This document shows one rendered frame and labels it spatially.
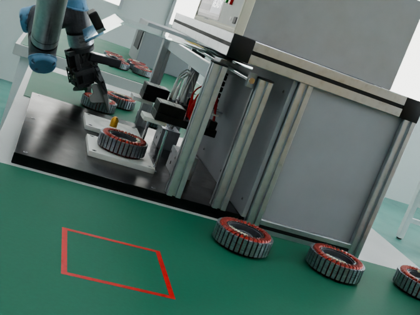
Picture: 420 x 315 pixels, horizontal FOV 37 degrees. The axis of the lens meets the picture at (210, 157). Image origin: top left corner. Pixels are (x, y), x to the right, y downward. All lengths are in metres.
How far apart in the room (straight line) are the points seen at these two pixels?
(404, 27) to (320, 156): 0.35
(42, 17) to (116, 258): 0.89
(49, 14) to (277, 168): 0.73
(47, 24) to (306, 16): 0.69
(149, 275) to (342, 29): 0.73
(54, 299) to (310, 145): 0.70
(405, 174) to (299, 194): 6.08
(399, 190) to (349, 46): 6.06
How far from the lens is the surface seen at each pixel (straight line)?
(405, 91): 7.13
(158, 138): 1.67
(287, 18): 1.35
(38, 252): 0.89
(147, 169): 1.38
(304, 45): 1.37
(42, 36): 1.74
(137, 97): 1.63
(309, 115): 1.30
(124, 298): 0.84
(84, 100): 1.99
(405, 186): 7.45
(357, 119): 1.34
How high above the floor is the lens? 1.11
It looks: 11 degrees down
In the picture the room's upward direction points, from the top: 20 degrees clockwise
